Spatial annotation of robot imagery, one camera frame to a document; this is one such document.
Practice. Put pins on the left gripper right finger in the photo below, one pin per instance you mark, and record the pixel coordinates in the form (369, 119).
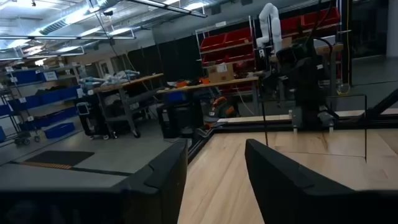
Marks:
(295, 199)

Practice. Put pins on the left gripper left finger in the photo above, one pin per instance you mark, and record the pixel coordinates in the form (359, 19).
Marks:
(140, 202)

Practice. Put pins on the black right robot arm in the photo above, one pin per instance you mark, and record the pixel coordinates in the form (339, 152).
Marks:
(306, 87)

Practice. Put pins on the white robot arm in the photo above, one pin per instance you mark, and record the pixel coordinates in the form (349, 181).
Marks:
(275, 25)

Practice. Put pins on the black cabinet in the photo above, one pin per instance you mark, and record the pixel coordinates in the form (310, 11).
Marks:
(180, 121)

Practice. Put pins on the black floor mat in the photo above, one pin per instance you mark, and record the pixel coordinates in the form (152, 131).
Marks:
(59, 157)

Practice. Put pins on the black rolling cart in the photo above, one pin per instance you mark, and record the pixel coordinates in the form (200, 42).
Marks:
(93, 118)

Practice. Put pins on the blue storage bin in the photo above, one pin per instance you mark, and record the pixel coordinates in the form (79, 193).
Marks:
(59, 130)
(26, 77)
(49, 97)
(56, 117)
(69, 93)

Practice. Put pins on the wooden top workbench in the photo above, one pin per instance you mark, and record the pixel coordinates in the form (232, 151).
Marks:
(133, 81)
(217, 84)

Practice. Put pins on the orange shop vacuum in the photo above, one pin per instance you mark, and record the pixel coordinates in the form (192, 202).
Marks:
(219, 101)

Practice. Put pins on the plastic wrapped parts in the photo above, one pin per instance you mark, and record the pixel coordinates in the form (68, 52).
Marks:
(118, 76)

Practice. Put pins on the small wheeled dolly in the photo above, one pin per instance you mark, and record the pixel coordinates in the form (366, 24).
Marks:
(23, 140)

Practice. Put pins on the cardboard box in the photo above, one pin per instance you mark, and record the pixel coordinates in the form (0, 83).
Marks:
(220, 74)

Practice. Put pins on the black partition panel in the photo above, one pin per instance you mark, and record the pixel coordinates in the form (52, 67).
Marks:
(174, 59)

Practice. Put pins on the grey shelving rack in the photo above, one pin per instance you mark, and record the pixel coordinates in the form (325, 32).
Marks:
(40, 69)

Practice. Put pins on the metal storage rack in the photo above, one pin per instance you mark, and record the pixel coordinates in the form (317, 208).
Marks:
(227, 47)

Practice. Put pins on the red storage bin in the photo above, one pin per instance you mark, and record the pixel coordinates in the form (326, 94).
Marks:
(321, 18)
(290, 25)
(213, 43)
(237, 36)

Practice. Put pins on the ceiling light bar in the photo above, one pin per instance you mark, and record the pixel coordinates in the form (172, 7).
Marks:
(174, 9)
(62, 37)

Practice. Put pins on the silver ventilation duct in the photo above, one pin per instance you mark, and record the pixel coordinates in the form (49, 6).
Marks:
(62, 23)

